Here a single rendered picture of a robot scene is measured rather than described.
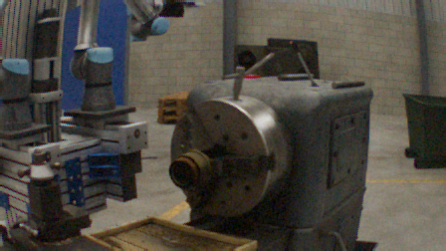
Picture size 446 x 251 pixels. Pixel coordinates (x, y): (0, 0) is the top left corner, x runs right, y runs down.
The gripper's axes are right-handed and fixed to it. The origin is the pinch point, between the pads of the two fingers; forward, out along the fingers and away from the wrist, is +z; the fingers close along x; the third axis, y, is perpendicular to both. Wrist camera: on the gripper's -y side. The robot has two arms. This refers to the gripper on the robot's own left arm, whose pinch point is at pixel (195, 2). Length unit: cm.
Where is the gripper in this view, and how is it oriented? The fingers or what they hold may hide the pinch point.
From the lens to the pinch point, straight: 235.9
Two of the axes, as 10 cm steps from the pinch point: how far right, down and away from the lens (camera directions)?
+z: 7.6, -1.0, 6.5
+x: 6.5, 2.5, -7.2
